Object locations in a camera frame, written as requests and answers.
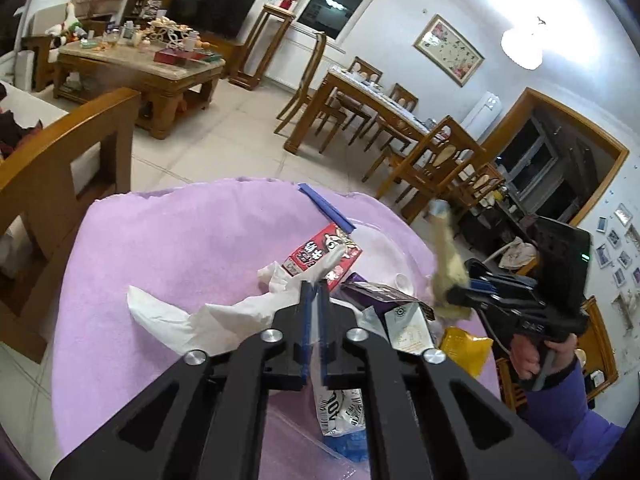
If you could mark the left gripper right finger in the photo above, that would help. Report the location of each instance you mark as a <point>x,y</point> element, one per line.
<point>426,418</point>

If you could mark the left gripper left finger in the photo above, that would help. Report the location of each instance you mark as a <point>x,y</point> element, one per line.
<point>204,418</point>

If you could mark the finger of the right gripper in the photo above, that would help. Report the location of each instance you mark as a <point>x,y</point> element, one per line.
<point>479,271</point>
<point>480,299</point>

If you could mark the yellow-green milk powder pouch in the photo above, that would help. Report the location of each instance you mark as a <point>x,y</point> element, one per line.
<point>450,270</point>

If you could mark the white tissue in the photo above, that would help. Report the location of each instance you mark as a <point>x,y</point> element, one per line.
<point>217,329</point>

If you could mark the purple right sleeve forearm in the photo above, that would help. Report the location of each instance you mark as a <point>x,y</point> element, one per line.
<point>559,413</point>

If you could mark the right hand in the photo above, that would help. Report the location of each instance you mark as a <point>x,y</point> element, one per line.
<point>528,363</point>

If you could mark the yellow snack wrapper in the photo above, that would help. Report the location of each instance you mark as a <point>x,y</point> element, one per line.
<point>468,351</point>

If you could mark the white bottle cap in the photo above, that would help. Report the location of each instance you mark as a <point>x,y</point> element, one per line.
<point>403,283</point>

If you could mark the white foil packet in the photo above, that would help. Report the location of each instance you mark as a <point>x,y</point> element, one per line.
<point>407,329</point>

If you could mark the white blue printed wrapper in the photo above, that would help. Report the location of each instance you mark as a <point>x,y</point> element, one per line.
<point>340,416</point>

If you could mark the wooden dining chair near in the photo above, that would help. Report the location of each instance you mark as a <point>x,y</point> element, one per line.
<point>430,167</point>

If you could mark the wooden dining chair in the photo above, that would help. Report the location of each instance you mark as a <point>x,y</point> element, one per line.
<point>430,167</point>
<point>304,94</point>

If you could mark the white air conditioner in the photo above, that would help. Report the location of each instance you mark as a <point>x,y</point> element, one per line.
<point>484,113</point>

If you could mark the red cartoon milk carton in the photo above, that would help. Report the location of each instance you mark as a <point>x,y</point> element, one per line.
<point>317,249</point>

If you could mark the blue plastic strip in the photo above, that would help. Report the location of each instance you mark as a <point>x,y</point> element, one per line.
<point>327,208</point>

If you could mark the purple table cloth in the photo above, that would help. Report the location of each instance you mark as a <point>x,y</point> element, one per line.
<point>200,244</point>

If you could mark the round ceiling lamp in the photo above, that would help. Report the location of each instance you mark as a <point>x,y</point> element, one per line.
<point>524,45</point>

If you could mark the framed floral picture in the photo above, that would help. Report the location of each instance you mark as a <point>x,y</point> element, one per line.
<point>449,50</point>

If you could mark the wooden sofa armrest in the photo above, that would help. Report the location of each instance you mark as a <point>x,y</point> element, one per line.
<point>49,184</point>

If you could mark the tall wooden plant stand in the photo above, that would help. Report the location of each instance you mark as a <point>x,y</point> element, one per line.
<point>261,46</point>

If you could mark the wooden coffee table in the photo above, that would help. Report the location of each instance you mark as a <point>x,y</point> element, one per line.
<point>168,92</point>

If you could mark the black flat television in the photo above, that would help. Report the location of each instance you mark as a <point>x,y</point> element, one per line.
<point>220,17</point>

